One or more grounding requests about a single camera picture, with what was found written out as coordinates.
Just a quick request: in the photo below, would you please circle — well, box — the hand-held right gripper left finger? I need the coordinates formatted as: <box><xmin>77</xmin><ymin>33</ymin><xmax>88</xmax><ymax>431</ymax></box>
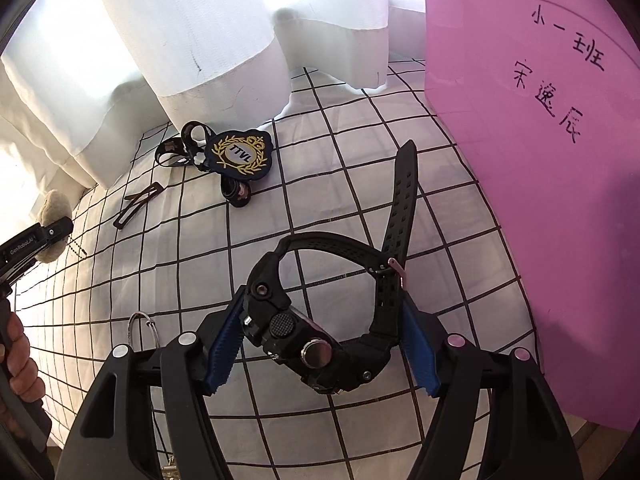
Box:
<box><xmin>65</xmin><ymin>302</ymin><xmax>246</xmax><ymax>480</ymax></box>

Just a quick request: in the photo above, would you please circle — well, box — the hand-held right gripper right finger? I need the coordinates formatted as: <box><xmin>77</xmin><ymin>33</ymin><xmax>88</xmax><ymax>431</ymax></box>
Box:
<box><xmin>400</xmin><ymin>292</ymin><xmax>586</xmax><ymax>480</ymax></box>

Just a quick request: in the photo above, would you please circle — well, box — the black wristwatch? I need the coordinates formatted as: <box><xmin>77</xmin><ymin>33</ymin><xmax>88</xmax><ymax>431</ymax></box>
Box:
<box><xmin>240</xmin><ymin>140</ymin><xmax>419</xmax><ymax>397</ymax></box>

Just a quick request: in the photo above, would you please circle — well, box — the person's left hand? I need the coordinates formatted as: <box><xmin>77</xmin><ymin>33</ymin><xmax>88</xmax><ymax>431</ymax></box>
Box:
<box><xmin>0</xmin><ymin>310</ymin><xmax>26</xmax><ymax>427</ymax></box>

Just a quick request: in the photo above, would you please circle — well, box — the beige plush toy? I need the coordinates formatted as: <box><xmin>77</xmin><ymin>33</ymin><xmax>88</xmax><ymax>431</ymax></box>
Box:
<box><xmin>36</xmin><ymin>190</ymin><xmax>74</xmax><ymax>264</ymax></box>

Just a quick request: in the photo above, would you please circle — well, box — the silver carabiner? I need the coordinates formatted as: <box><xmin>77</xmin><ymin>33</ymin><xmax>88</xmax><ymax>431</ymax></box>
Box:
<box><xmin>128</xmin><ymin>312</ymin><xmax>162</xmax><ymax>350</ymax></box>

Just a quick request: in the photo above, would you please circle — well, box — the brown hair clip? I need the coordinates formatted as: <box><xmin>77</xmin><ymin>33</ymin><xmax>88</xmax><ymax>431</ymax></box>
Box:
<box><xmin>116</xmin><ymin>182</ymin><xmax>165</xmax><ymax>231</ymax></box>

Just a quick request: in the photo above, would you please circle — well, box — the pink plastic box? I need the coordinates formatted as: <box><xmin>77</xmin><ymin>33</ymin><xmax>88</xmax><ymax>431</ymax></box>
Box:
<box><xmin>419</xmin><ymin>0</ymin><xmax>640</xmax><ymax>432</ymax></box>

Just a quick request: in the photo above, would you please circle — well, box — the white black-checked cloth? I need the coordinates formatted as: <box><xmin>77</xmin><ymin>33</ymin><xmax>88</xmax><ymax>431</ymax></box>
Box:
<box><xmin>14</xmin><ymin>60</ymin><xmax>587</xmax><ymax>480</ymax></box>

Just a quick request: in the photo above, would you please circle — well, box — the dark embroidered badge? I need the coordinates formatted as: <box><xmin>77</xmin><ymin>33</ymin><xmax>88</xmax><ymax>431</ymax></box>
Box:
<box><xmin>206</xmin><ymin>130</ymin><xmax>274</xmax><ymax>181</ymax></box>

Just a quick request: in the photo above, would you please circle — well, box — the white curtain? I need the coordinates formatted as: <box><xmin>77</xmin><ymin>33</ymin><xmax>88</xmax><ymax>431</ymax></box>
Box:
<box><xmin>0</xmin><ymin>0</ymin><xmax>427</xmax><ymax>192</ymax></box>

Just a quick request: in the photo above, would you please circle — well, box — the black patterned lanyard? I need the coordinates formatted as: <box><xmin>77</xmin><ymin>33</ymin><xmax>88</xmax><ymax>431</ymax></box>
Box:
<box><xmin>155</xmin><ymin>121</ymin><xmax>252</xmax><ymax>209</ymax></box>

